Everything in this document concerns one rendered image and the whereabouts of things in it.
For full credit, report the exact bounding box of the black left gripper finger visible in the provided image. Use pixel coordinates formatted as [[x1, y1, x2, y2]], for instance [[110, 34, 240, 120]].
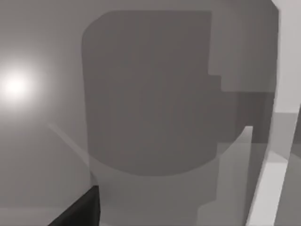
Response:
[[48, 185, 102, 226]]

